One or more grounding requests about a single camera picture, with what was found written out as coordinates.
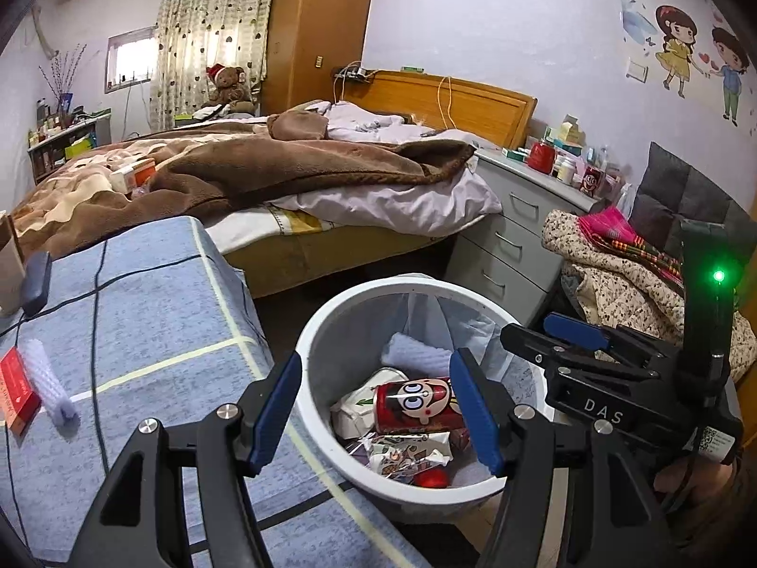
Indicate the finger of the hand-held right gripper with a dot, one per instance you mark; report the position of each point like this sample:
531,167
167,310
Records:
532,340
576,331

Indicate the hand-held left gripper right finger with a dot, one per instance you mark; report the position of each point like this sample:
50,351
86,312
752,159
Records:
476,414

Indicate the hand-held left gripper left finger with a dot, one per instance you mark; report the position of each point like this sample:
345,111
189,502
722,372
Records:
272,414

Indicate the red cartoon drink can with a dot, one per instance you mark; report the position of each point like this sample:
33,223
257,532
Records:
414,405

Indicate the printed snack wrapper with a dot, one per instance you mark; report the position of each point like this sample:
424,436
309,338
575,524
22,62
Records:
408,452

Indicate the clear plastic bin liner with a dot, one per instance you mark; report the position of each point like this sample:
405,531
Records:
449,319

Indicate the white plastic bin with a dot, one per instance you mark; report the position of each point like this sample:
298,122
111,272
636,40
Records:
319,331

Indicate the person's right forearm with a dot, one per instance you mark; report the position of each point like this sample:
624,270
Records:
709,526

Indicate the person's right hand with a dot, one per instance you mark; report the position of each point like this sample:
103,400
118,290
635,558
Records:
674,476

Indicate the pink plaid cloth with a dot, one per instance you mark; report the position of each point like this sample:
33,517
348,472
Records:
615,231

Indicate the grey drawer nightstand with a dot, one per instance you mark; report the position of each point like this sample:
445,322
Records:
514,231

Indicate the red cartoon mug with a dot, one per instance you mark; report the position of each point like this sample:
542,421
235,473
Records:
591,182

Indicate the small white bottle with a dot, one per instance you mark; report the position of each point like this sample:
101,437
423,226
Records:
566,171

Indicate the bed with yellow skirt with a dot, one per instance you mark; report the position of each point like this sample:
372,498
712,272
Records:
307,254

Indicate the red jar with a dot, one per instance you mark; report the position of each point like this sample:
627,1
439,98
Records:
541,160

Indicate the grey pillow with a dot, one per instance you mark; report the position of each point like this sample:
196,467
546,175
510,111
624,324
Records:
680,189

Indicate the pale pink duvet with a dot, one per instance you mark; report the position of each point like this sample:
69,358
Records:
414,195

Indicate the yellow tissue pack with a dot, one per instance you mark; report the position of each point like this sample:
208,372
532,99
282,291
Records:
571,129

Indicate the pale purple foam net sleeve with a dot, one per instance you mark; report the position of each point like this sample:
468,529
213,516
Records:
50,381

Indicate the wooden headboard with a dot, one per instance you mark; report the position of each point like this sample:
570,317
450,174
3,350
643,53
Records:
473,106

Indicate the plain brown fleece blanket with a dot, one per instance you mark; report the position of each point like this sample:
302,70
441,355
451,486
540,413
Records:
295,171

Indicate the flat red box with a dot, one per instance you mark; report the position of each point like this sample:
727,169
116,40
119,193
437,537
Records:
15,393

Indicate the dark blue glasses case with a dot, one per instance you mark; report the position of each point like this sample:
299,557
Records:
36,284

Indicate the orange and white box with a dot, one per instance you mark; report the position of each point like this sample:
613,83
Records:
133,174

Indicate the brown cream patterned blanket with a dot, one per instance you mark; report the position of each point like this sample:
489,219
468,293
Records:
71,189

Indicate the brown and white cup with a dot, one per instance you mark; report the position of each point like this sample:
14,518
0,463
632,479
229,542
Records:
9,266

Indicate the black white clothes pile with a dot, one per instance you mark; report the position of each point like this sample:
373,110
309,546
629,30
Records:
207,113

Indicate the power strip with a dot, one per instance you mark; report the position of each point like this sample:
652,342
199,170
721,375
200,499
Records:
355,73

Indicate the brown teddy bear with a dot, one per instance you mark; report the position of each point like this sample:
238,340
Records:
230,89

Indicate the green box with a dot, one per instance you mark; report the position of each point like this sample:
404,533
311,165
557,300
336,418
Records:
80,148

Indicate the cluttered white shelf unit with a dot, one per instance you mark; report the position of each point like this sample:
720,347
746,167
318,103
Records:
53,154

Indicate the dried branches in blue vase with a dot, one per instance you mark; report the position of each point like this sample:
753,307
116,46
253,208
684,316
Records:
65,103

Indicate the wooden wardrobe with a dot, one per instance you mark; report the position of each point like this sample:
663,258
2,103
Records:
319,29

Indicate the heart print curtain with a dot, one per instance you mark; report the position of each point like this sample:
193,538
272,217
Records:
195,41

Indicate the small window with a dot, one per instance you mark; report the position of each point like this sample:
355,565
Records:
133,59

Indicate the wrapped air conditioner pipe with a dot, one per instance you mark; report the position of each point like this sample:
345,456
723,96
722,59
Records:
44,32

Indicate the cartoon couple wall sticker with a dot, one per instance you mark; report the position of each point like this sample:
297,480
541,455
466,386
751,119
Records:
674,41

